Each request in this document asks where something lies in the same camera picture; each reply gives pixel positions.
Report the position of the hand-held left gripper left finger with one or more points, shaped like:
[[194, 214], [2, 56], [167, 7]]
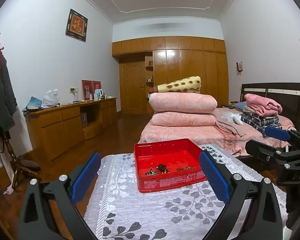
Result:
[[86, 177]]

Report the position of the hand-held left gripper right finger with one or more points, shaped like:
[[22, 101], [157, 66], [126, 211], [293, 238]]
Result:
[[215, 177]]

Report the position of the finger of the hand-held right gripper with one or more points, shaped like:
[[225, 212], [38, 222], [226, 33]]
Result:
[[277, 133], [260, 153]]

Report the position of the red plastic tray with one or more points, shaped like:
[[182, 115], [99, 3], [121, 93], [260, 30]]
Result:
[[170, 152]]

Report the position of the folded plaid clothes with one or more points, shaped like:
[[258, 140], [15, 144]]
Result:
[[260, 121]]

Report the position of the folded pink blanket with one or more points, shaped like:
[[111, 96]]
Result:
[[262, 105]]

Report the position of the dark wooden headboard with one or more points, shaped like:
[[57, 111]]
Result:
[[290, 100]]

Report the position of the mauve cloth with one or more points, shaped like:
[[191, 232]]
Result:
[[227, 127]]

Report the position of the white crumpled tissue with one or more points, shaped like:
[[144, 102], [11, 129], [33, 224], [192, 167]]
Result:
[[231, 117]]

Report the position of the bed with pink sheet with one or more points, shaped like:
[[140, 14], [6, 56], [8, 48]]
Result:
[[180, 135]]

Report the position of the grey paper bag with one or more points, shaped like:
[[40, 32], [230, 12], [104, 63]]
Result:
[[84, 120]]

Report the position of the wooden dresser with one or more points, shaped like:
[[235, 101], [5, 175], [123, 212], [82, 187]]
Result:
[[52, 130]]

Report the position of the grey leaf print bedspread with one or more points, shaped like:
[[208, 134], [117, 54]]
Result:
[[145, 205]]

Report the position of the folded pink quilt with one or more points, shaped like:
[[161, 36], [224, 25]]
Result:
[[182, 120], [182, 102]]

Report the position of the wooden coat rack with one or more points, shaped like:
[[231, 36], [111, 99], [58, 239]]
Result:
[[15, 162]]

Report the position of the white kettle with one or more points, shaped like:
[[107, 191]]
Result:
[[98, 93]]

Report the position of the white plastic bag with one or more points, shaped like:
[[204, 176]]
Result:
[[50, 100]]

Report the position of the blue cloth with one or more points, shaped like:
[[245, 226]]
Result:
[[33, 103]]

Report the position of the yellow spotted pillow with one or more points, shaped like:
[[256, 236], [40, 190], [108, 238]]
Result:
[[180, 86]]

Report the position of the dark hanging coats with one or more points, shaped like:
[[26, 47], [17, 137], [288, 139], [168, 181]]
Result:
[[2, 105]]

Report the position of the wooden wardrobe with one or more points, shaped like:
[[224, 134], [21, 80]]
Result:
[[185, 67]]

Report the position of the brown wall lamp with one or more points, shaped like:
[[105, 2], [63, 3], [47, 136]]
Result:
[[239, 67]]

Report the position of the wall socket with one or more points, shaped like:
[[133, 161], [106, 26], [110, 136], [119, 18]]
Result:
[[73, 90]]

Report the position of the red picture frame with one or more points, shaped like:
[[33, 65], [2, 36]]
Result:
[[86, 88], [96, 83]]

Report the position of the framed red wall picture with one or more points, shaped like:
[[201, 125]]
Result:
[[76, 25]]

